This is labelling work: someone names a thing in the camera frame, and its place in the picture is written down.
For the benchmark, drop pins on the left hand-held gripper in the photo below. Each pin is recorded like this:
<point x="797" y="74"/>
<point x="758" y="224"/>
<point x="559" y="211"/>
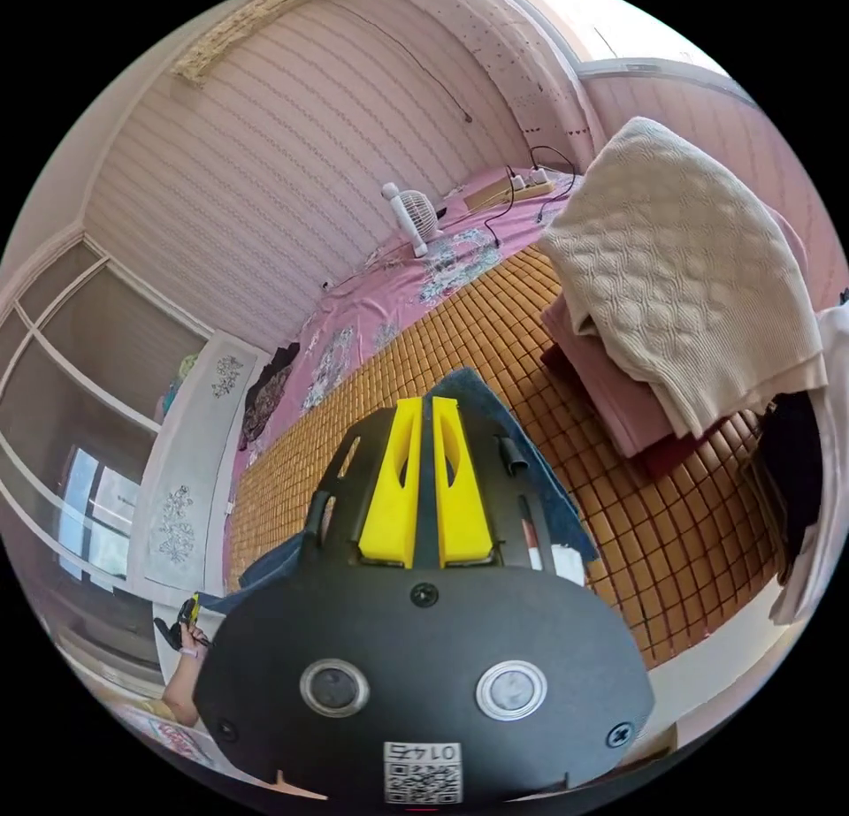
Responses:
<point x="170" y="630"/>

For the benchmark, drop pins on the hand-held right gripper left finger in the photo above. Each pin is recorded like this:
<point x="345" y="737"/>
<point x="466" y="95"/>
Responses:
<point x="388" y="511"/>

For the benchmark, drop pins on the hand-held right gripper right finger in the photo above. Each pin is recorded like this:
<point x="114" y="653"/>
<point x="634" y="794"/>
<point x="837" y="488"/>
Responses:
<point x="464" y="517"/>

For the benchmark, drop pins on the blue jeans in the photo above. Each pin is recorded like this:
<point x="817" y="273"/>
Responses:
<point x="554" y="504"/>

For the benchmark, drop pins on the person's left forearm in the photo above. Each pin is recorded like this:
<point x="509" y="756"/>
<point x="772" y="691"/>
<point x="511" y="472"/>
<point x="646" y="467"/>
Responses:
<point x="180" y="690"/>

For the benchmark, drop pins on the person's left hand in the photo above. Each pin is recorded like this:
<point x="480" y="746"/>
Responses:
<point x="192" y="640"/>

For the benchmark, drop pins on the white cupboard with floral print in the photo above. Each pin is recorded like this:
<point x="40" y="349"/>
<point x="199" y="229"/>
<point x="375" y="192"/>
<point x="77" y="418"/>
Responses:
<point x="192" y="471"/>

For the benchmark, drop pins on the bed with woven mat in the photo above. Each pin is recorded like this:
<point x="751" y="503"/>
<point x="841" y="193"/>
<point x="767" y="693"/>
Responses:
<point x="630" y="531"/>

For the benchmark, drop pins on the dark patterned garment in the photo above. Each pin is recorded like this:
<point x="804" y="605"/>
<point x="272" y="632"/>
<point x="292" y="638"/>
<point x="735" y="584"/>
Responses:
<point x="265" y="391"/>

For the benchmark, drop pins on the white table fan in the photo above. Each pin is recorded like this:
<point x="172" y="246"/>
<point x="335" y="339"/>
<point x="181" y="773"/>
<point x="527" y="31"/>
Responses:
<point x="414" y="209"/>

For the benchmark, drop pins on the pile of clothes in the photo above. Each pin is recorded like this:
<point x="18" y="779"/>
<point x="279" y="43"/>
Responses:
<point x="663" y="266"/>

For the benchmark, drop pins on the black garment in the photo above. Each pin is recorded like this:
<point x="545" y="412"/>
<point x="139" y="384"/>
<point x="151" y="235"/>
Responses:
<point x="792" y="471"/>

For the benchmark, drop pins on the power strip with plugs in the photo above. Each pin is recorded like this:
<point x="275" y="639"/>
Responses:
<point x="530" y="185"/>

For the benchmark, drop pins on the window with white frame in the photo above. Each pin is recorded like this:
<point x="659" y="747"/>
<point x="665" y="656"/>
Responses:
<point x="73" y="391"/>

